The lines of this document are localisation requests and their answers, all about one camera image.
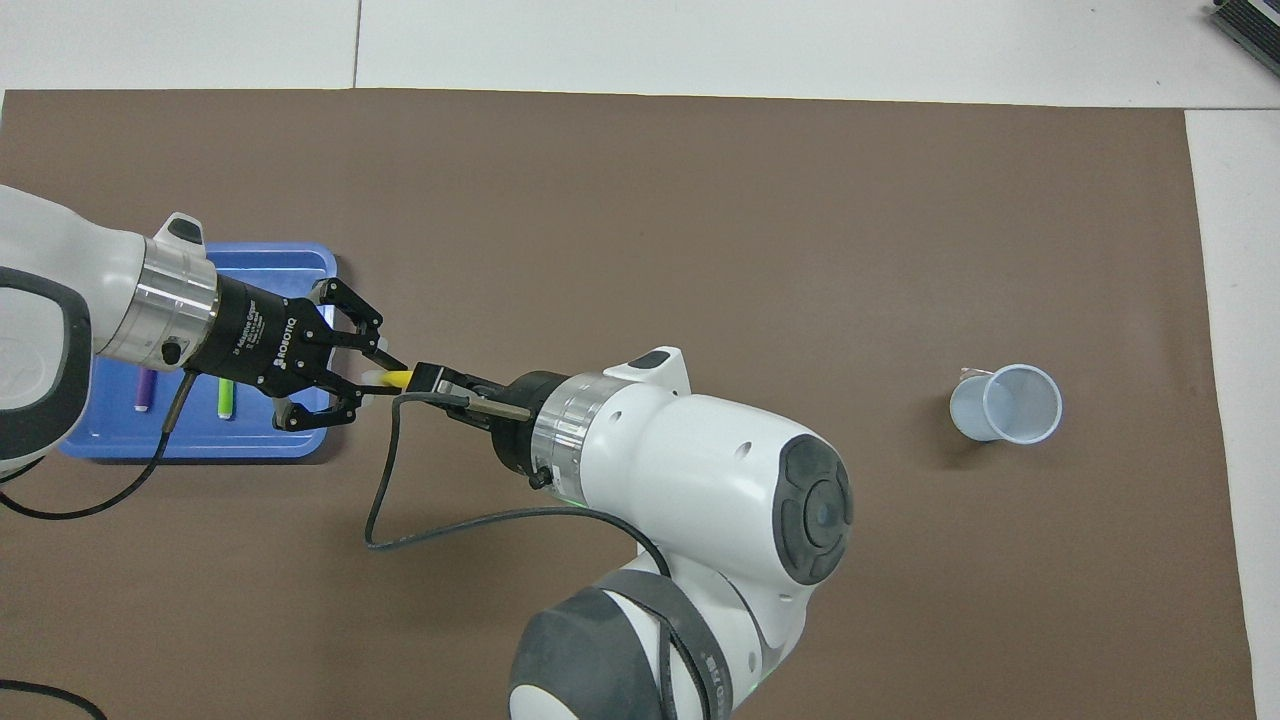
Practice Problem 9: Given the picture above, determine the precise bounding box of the printed strap on right arm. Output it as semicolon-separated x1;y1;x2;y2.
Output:
690;640;743;720

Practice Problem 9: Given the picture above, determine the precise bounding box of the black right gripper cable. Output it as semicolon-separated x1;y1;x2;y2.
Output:
364;392;716;720

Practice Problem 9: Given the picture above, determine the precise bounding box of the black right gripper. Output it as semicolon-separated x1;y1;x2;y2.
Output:
412;362;546;471

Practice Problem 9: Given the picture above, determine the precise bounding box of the brown table mat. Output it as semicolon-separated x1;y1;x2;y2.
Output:
0;88;1259;720

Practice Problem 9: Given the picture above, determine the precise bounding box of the dark grey ribbed device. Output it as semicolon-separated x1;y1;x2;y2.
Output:
1207;0;1280;79

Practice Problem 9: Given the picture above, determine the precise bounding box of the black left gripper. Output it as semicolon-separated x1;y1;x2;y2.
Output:
190;275;408;433

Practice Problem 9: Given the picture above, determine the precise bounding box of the translucent plastic cup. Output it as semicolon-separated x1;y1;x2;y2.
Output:
948;364;1064;444

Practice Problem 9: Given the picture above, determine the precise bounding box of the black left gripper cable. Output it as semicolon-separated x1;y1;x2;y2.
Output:
0;370;198;720

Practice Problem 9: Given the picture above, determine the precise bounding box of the blue plastic tray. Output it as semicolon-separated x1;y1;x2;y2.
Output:
58;242;338;463

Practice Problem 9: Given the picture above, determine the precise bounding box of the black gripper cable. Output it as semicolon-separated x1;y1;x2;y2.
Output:
364;392;716;720
0;370;198;720

